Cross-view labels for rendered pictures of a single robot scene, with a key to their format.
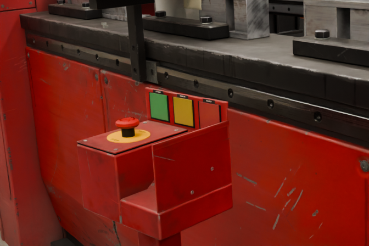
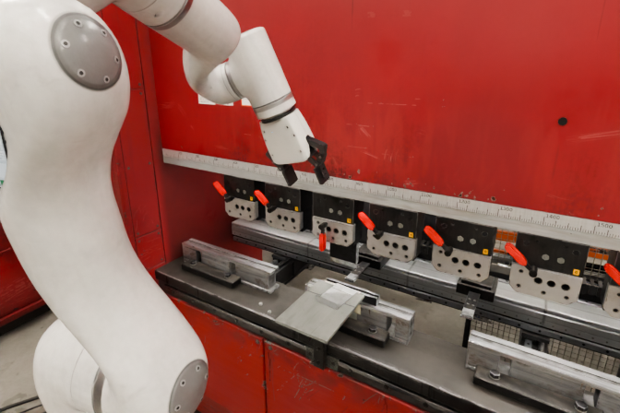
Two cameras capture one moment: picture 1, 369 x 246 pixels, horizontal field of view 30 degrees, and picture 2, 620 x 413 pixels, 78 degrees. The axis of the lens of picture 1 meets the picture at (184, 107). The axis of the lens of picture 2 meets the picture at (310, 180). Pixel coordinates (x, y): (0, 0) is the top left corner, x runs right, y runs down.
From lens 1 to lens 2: 1.11 m
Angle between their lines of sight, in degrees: 27
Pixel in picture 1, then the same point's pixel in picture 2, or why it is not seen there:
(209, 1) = (369, 312)
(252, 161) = not seen: outside the picture
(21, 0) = (155, 259)
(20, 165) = not seen: hidden behind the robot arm
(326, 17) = (489, 357)
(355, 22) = (516, 367)
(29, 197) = not seen: hidden behind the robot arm
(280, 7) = (376, 280)
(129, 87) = (302, 362)
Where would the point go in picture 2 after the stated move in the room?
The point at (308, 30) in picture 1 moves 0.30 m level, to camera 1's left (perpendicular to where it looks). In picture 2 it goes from (470, 359) to (390, 398)
